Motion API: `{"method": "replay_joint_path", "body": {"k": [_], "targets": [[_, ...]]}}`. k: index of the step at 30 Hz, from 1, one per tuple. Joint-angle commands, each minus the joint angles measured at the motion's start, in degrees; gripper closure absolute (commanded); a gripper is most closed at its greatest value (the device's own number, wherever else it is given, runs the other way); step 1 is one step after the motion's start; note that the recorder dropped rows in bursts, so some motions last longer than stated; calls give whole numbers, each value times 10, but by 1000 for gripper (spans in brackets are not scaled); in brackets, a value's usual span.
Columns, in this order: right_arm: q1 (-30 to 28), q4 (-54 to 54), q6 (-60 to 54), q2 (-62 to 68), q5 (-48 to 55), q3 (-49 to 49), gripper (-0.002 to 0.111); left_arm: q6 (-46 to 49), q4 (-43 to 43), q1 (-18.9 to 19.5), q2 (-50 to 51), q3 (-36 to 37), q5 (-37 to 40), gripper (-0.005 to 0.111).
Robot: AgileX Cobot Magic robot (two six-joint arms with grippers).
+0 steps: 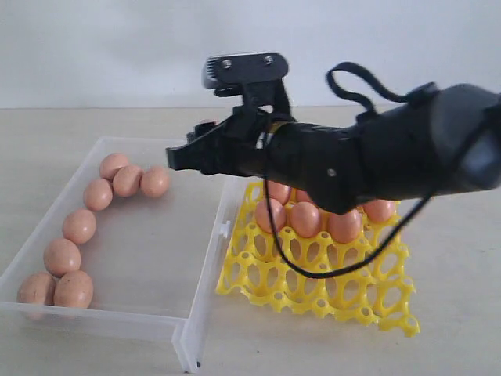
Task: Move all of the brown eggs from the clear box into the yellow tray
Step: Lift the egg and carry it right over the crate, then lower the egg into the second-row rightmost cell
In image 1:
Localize brown egg front bin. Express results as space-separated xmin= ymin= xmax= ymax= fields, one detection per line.
xmin=53 ymin=270 xmax=94 ymax=309

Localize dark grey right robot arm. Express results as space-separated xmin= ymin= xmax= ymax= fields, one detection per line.
xmin=166 ymin=84 xmax=500 ymax=214

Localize brown egg fourth row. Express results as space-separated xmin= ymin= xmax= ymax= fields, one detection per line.
xmin=43 ymin=237 xmax=81 ymax=278
xmin=327 ymin=209 xmax=362 ymax=244

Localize brown egg packed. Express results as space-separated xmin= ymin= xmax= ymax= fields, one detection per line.
xmin=295 ymin=190 xmax=314 ymax=204
xmin=268 ymin=181 xmax=292 ymax=205

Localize brown egg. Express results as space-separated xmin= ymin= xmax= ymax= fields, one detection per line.
xmin=113 ymin=164 xmax=143 ymax=197
xmin=140 ymin=165 xmax=170 ymax=198
xmin=254 ymin=198 xmax=287 ymax=233
xmin=16 ymin=271 xmax=56 ymax=306
xmin=99 ymin=153 xmax=129 ymax=180

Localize brown egg second row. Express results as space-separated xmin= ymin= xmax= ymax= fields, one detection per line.
xmin=362 ymin=200 xmax=395 ymax=223
xmin=83 ymin=178 xmax=113 ymax=212

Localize clear plastic tray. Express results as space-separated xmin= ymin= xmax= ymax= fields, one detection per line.
xmin=1 ymin=137 xmax=240 ymax=373

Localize brown egg third row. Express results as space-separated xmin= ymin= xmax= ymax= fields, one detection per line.
xmin=62 ymin=208 xmax=96 ymax=244
xmin=290 ymin=201 xmax=321 ymax=238

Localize black camera cable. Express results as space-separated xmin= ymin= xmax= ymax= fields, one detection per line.
xmin=256 ymin=61 xmax=501 ymax=280

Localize yellow plastic egg tray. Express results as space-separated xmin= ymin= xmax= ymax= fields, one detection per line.
xmin=216 ymin=182 xmax=420 ymax=337

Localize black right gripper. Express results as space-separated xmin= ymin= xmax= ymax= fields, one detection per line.
xmin=165 ymin=106 xmax=376 ymax=214

